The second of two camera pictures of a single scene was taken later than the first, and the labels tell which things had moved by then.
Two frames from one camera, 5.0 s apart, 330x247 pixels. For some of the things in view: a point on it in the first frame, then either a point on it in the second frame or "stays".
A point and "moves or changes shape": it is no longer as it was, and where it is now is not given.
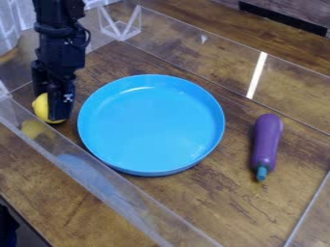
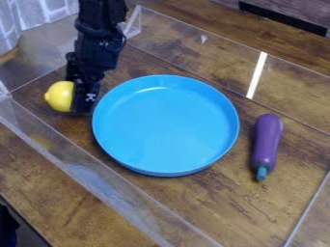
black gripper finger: [61, 96] to [87, 89]
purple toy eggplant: [269, 131] stays
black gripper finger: [39, 78] to [73, 68]
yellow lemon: [41, 107] moves or changes shape
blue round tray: [151, 124] moves or changes shape
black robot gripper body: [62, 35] to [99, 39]
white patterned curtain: [18, 19] stays
